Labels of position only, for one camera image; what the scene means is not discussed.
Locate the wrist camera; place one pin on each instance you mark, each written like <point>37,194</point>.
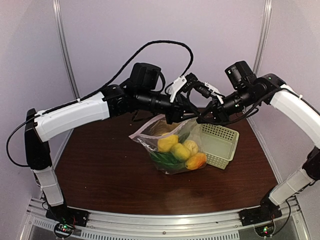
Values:
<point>207,90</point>
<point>181,84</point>

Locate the left aluminium frame post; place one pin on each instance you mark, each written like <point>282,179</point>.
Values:
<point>64,48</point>

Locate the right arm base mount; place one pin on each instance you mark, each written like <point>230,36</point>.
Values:
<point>266,211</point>

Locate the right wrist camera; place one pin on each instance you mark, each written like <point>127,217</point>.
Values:
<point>207,90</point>

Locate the yellow lemon toy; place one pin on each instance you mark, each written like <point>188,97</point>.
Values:
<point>164,144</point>

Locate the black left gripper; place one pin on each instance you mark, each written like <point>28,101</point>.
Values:
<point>175,114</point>

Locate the pale yellow bumpy fruit toy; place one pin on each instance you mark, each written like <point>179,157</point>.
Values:
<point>192,146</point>

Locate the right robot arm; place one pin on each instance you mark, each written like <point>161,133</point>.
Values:
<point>250,92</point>

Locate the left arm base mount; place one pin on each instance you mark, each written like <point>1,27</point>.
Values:
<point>67,215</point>

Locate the orange mango toy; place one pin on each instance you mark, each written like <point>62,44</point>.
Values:
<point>196,161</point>

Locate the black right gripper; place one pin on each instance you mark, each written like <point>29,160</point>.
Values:
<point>220,114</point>

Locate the green bok choy toy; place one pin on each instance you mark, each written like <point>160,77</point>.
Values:
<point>166,160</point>

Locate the aluminium front rail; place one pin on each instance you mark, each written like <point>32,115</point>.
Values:
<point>221,225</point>

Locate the aluminium frame post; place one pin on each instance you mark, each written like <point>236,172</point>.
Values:
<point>64,48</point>
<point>263,36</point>

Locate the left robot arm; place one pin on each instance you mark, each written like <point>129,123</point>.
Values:
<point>135,93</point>

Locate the right circuit board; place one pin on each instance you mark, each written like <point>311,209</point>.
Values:
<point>264,230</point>

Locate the green lime toy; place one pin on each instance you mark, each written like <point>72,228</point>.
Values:
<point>180,152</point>

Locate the circuit board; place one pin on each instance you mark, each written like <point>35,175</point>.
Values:
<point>63,230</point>
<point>264,230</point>

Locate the clear zip top bag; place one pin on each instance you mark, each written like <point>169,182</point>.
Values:
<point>151,131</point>

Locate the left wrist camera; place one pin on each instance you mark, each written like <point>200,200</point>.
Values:
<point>181,84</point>

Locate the left circuit board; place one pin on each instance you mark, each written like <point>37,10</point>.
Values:
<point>63,230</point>

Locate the green plastic basket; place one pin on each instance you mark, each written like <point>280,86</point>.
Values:
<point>219,143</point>

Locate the right aluminium frame post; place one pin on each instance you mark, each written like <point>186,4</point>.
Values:
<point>263,36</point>

